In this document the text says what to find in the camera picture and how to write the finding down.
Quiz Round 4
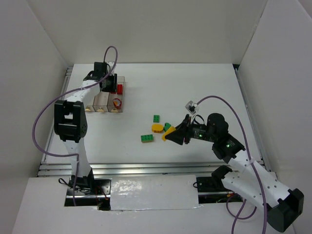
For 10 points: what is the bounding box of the red rectangular lego brick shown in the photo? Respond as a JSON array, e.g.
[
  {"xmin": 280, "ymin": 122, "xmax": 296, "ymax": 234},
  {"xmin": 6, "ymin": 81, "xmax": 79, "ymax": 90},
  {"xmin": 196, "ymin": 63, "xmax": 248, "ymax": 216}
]
[{"xmin": 117, "ymin": 84, "xmax": 123, "ymax": 95}]

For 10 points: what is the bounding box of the green lego with number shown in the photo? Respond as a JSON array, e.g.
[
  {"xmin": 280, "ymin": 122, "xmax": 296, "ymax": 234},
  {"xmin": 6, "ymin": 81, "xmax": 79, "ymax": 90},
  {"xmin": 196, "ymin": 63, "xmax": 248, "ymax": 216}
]
[{"xmin": 163, "ymin": 122, "xmax": 171, "ymax": 132}]

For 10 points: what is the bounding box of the red white flower lego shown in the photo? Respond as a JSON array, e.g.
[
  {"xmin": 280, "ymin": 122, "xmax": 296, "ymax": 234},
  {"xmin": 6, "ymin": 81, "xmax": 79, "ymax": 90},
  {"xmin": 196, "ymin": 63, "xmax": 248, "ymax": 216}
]
[{"xmin": 113, "ymin": 98, "xmax": 122, "ymax": 109}]

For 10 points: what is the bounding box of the yellow rounded lego brick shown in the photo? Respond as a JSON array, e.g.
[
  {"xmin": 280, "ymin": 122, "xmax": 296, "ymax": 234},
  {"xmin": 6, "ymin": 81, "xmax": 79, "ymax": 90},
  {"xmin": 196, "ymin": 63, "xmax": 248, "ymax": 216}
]
[{"xmin": 151, "ymin": 123, "xmax": 164, "ymax": 133}]

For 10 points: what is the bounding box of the green lego plate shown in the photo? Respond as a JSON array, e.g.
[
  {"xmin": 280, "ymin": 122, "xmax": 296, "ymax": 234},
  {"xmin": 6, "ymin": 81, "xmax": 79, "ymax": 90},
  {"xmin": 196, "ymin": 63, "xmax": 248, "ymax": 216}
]
[{"xmin": 140, "ymin": 134, "xmax": 154, "ymax": 141}]

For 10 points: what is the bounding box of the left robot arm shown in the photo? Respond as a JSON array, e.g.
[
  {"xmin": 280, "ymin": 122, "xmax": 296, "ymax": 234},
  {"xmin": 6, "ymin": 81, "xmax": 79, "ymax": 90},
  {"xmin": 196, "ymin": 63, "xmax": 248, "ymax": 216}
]
[{"xmin": 54, "ymin": 62, "xmax": 117, "ymax": 191}]

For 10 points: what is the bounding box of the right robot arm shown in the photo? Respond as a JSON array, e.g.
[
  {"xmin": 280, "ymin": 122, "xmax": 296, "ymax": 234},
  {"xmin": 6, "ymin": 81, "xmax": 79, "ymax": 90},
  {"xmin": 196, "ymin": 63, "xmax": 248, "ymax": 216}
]
[{"xmin": 163, "ymin": 113, "xmax": 304, "ymax": 233}]

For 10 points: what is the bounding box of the middle clear container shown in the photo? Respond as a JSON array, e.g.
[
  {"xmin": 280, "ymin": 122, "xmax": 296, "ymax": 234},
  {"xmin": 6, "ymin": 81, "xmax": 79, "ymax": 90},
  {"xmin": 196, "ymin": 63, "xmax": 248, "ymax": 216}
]
[{"xmin": 93, "ymin": 92, "xmax": 109, "ymax": 113}]

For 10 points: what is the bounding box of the small green square lego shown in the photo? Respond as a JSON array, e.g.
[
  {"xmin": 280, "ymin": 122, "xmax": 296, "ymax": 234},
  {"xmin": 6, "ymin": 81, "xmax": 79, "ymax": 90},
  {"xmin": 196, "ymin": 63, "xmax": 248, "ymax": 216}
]
[{"xmin": 153, "ymin": 115, "xmax": 160, "ymax": 123}]

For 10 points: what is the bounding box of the white taped cover panel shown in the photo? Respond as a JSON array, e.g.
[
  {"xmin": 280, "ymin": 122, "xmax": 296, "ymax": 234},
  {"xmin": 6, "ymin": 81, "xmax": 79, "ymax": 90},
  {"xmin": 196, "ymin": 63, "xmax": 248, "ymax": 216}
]
[{"xmin": 110, "ymin": 175, "xmax": 199, "ymax": 211}]

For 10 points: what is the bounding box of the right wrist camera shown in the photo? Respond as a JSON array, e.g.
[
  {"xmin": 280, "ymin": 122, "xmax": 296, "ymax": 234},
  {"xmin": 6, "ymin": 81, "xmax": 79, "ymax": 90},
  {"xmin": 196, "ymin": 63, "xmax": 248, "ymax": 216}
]
[{"xmin": 185, "ymin": 100, "xmax": 198, "ymax": 116}]

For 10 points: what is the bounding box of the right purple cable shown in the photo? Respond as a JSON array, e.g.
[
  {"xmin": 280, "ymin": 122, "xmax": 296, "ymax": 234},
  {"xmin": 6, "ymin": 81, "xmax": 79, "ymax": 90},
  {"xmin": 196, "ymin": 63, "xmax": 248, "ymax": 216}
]
[{"xmin": 197, "ymin": 95, "xmax": 268, "ymax": 234}]

